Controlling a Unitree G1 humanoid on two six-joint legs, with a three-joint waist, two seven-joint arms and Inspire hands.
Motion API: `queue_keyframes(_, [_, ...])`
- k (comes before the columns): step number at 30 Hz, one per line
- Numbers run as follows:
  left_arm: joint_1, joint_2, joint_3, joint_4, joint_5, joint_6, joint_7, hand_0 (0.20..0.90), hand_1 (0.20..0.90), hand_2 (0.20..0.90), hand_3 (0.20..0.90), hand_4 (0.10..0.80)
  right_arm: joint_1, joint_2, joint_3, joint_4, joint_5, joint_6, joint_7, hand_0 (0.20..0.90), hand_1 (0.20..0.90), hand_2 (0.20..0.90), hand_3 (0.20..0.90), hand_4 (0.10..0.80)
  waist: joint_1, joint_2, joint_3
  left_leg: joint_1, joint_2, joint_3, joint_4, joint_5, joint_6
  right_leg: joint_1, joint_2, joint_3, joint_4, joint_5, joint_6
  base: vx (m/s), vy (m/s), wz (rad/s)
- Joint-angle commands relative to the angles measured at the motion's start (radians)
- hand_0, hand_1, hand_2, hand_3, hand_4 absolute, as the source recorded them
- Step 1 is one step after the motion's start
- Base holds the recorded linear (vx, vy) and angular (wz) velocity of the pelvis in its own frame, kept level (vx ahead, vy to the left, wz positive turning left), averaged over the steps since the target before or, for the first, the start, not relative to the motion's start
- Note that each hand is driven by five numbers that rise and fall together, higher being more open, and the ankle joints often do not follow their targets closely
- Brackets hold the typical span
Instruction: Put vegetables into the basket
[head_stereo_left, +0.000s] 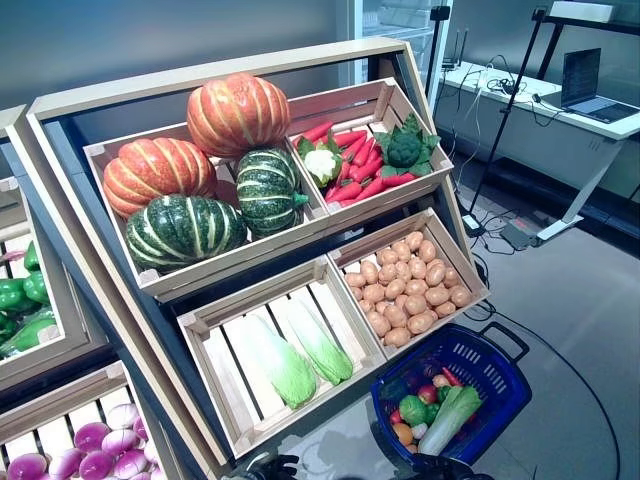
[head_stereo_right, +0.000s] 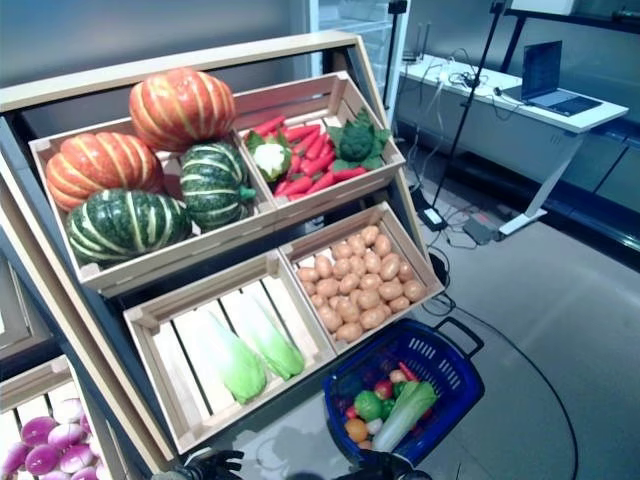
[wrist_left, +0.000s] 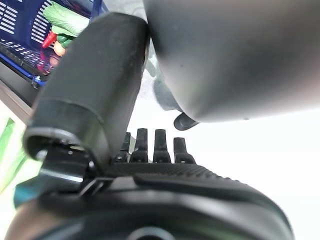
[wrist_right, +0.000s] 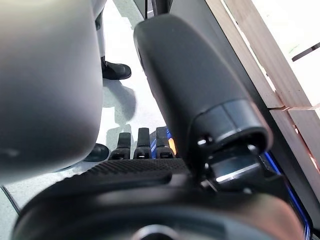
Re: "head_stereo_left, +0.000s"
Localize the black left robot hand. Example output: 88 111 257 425
232 451 301 480

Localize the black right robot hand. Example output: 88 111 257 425
409 452 476 480

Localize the green white napa cabbage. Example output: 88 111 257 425
285 298 355 387
238 310 320 411

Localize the blue plastic shopping basket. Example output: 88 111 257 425
369 321 534 470

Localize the small green white bok choy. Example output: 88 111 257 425
417 385 484 457

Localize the purple white turnip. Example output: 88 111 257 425
73 422 112 454
101 428 139 459
107 403 139 430
78 449 115 480
113 449 149 480
48 448 84 479
7 453 49 480

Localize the large wooden crate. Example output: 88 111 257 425
82 117 332 305

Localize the grey power box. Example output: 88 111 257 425
499 219 540 251

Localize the large green striped pumpkin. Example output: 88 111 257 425
124 193 250 275

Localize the long green pepper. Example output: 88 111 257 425
0 307 59 359

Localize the small green striped pumpkin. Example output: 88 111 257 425
234 147 310 240

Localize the white cauliflower with leaves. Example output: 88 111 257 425
296 130 346 190

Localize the orange striped pumpkin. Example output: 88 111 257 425
186 71 292 159
102 137 220 220

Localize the green broccoli with leaves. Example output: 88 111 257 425
373 112 442 178

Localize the white office desk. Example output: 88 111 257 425
439 59 640 242

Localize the black tripod stand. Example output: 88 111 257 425
467 5 550 217
424 4 452 101

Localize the black router with antennas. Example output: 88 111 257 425
442 27 470 71

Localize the grey open laptop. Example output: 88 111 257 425
559 47 640 125

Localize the black metal rack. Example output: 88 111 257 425
537 14 640 81

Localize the white flat box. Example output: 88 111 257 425
547 0 630 24

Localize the black floor cable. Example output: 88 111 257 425
469 249 621 480

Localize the wooden display shelf frame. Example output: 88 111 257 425
25 37 494 467
0 103 174 480

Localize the tangled black cable bundle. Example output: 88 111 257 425
467 54 551 126

